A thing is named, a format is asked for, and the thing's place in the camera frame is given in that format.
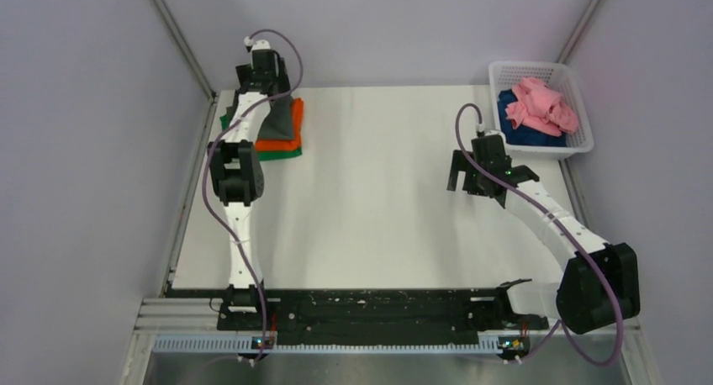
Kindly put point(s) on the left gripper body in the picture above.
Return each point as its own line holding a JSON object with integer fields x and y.
{"x": 282, "y": 80}

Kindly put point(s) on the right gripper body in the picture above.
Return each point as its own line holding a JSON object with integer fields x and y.
{"x": 481, "y": 188}

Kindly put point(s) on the dark grey t shirt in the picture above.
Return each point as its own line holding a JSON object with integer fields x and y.
{"x": 278, "y": 125}

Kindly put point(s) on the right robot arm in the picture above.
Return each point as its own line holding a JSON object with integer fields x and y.
{"x": 600, "y": 281}

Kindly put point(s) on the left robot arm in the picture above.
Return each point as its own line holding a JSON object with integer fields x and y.
{"x": 236, "y": 175}

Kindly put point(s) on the blue t shirt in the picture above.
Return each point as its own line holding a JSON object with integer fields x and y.
{"x": 523, "y": 135}

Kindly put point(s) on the pink t shirt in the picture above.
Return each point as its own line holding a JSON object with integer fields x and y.
{"x": 541, "y": 108}

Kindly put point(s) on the white plastic basket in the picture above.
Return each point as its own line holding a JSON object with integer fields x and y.
{"x": 503, "y": 75}

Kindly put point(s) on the folded orange t shirt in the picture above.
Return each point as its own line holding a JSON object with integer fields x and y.
{"x": 246, "y": 119}

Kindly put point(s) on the folded green t shirt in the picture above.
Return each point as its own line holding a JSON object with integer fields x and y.
{"x": 273, "y": 154}

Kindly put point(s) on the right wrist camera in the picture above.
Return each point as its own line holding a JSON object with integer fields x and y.
{"x": 483, "y": 131}

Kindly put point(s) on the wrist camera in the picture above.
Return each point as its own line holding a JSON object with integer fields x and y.
{"x": 483, "y": 131}
{"x": 253, "y": 44}

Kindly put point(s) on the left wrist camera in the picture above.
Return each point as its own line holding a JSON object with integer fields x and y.
{"x": 253, "y": 44}

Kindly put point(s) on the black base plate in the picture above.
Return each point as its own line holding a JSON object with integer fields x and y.
{"x": 403, "y": 318}

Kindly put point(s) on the aluminium frame rail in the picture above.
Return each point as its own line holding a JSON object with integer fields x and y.
{"x": 186, "y": 314}

